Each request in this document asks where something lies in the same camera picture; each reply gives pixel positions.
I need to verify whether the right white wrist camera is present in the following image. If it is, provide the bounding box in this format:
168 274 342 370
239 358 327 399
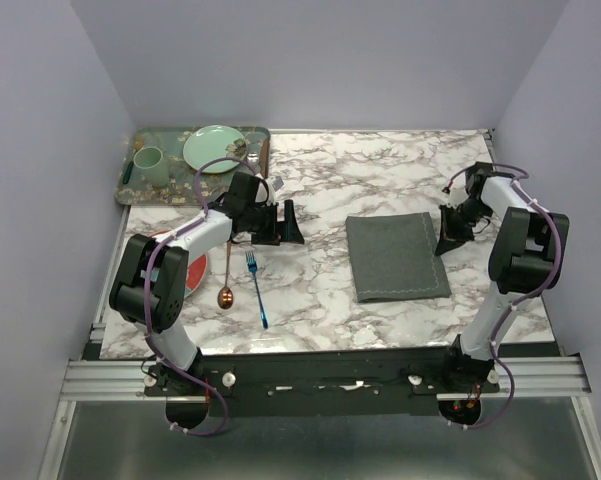
442 187 467 208

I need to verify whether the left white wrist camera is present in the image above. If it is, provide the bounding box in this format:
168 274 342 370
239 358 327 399
258 176 284 205

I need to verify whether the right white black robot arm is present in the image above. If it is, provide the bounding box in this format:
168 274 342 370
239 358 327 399
435 162 570 392

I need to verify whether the green floral tray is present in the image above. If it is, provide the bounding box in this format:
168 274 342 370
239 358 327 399
114 126 271 207

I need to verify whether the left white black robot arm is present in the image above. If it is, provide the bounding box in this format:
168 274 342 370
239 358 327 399
109 172 305 395

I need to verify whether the brown wooden chopstick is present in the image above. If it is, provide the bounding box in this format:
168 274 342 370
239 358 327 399
258 138 270 178

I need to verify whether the blue metal fork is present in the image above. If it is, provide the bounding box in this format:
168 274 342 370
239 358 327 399
245 251 269 330

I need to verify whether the red blue floral plate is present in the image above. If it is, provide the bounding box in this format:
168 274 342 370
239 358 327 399
124 230 210 301

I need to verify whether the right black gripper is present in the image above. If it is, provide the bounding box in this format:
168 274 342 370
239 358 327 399
436 199 492 256

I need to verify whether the mint green plate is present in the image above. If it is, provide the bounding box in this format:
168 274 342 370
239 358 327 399
183 125 248 174

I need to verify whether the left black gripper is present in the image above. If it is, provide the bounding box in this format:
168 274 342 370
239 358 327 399
245 199 304 246

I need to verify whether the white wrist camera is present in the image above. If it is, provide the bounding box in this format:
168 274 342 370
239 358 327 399
258 176 284 205
442 187 467 208

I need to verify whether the copper spoon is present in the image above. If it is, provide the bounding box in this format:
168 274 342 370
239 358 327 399
217 240 234 310

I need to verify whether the dark grey cloth napkin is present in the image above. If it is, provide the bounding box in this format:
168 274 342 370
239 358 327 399
345 212 451 303

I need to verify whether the green handled utensil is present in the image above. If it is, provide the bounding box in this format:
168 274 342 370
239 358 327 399
122 160 134 185

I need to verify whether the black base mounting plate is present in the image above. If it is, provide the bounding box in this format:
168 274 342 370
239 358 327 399
145 347 499 417

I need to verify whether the aluminium frame rail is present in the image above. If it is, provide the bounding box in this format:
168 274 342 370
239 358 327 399
60 357 591 402

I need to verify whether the mint green cup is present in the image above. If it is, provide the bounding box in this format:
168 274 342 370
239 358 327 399
133 147 169 187

